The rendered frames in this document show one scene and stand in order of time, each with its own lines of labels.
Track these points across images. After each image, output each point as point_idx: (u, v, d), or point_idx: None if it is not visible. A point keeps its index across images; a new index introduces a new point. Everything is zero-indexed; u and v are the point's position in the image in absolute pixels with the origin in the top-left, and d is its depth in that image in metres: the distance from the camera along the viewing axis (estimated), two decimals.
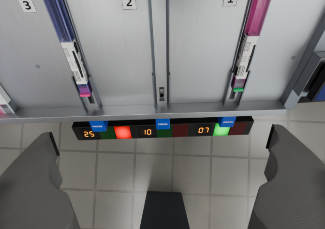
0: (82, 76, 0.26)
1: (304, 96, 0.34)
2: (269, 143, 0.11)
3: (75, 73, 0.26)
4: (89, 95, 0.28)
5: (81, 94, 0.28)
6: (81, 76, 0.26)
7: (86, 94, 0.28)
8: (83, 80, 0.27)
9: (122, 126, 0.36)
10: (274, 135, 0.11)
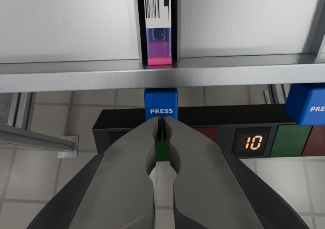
0: (167, 0, 0.10)
1: None
2: (165, 135, 0.12)
3: None
4: (170, 61, 0.11)
5: (153, 58, 0.11)
6: (165, 2, 0.10)
7: (165, 58, 0.11)
8: (165, 16, 0.11)
9: (203, 126, 0.17)
10: (168, 127, 0.12)
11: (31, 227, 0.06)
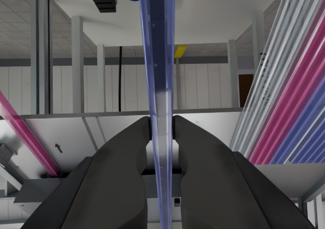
0: None
1: None
2: (174, 134, 0.12)
3: None
4: None
5: None
6: None
7: None
8: None
9: None
10: (177, 126, 0.12)
11: None
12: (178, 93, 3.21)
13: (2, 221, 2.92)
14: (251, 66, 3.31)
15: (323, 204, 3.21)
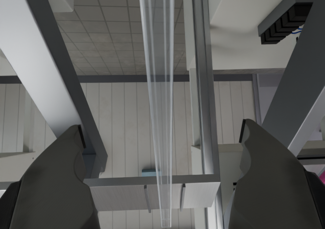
0: None
1: None
2: (241, 137, 0.12)
3: None
4: None
5: None
6: None
7: None
8: None
9: None
10: (246, 129, 0.11)
11: None
12: None
13: None
14: (272, 83, 3.39)
15: None
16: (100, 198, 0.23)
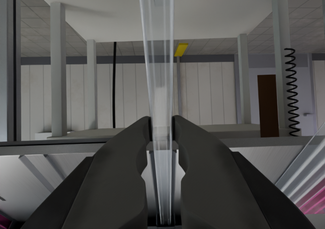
0: None
1: None
2: (174, 134, 0.12)
3: None
4: None
5: None
6: None
7: None
8: None
9: None
10: (177, 126, 0.12)
11: None
12: (179, 93, 3.07)
13: None
14: (255, 65, 3.18)
15: None
16: None
